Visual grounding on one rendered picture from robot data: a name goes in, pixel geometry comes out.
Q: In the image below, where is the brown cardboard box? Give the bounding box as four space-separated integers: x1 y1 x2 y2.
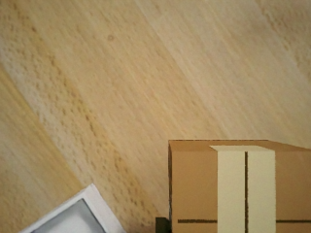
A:
168 140 311 233

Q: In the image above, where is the white square tray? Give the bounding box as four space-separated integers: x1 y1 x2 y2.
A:
18 183 126 233

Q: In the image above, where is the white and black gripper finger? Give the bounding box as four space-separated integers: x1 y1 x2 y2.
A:
155 216 171 233

